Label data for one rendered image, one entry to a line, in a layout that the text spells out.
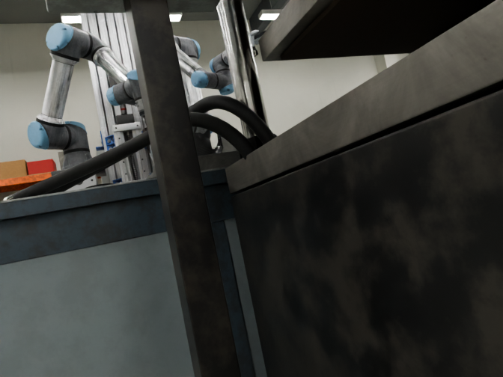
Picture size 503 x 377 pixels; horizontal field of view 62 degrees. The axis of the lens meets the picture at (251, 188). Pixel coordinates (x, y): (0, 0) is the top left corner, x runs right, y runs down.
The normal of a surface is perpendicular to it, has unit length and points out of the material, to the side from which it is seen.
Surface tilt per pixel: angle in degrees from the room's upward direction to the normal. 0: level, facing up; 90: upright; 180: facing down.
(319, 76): 90
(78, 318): 90
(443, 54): 90
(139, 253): 90
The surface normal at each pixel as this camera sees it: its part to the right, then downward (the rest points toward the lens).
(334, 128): -0.91, 0.16
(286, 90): 0.35, -0.14
